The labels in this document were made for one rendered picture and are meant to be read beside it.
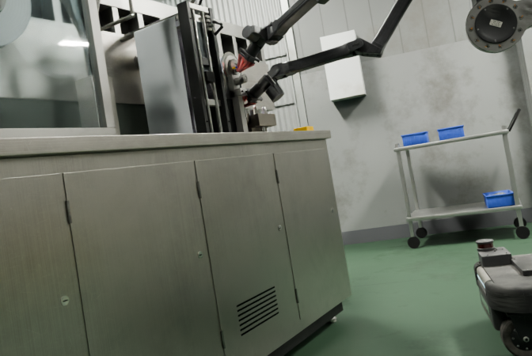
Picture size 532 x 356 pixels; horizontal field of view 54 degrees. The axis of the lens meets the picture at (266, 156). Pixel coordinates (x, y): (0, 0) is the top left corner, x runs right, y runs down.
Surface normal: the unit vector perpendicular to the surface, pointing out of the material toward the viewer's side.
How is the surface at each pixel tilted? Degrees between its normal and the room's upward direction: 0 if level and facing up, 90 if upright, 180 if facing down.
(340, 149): 90
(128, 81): 90
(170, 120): 90
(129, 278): 90
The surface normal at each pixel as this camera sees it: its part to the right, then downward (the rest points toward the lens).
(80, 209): 0.83, -0.15
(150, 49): -0.53, 0.05
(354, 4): -0.25, 0.00
